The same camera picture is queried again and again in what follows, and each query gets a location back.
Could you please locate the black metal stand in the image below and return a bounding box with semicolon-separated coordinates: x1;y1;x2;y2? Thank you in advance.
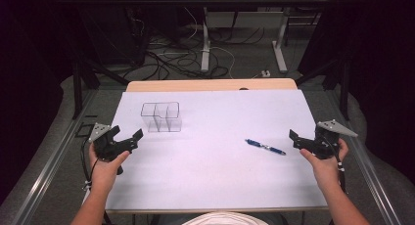
295;52;351;122
71;52;131;120

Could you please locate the black overhead bar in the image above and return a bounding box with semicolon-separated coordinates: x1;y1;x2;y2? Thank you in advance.
55;0;331;7

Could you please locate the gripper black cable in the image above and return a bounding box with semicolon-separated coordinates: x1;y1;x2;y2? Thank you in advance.
321;136;348;194
80;137;100;191

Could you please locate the white-legged background desk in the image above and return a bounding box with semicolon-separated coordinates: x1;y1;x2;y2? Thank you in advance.
181;0;332;74

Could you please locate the blue pen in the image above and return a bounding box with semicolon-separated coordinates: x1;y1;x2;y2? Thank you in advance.
245;138;288;157

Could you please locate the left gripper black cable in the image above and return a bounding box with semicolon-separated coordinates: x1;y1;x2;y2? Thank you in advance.
80;137;100;191

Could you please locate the black floor cable bundle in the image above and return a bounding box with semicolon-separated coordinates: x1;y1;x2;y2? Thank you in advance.
120;25;266;81

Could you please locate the wooden table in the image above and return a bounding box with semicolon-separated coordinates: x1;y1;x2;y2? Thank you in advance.
105;77;329;215

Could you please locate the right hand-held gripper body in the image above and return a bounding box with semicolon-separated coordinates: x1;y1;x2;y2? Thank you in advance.
311;118;359;160

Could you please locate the person's left hand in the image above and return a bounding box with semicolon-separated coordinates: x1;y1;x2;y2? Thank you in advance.
88;142;131;194

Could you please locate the person's white shirt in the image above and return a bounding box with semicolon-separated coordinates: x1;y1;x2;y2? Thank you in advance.
181;211;269;225

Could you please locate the aluminium floor rail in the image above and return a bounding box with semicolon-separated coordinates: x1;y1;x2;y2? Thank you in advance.
12;89;100;225
324;87;403;225

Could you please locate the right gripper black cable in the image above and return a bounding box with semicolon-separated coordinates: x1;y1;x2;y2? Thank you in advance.
321;136;348;194

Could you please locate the person's right hand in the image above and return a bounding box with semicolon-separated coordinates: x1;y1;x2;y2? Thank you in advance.
299;138;349;193

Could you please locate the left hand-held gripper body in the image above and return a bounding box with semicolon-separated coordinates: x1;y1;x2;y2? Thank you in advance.
87;122;132;176

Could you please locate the clear plastic pen holder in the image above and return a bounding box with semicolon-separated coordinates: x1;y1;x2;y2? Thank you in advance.
140;101;183;134

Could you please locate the white table mat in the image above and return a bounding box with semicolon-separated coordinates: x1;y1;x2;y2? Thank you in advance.
105;89;329;211

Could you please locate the white floor cable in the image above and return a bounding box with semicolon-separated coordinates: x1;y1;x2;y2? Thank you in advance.
182;6;237;80

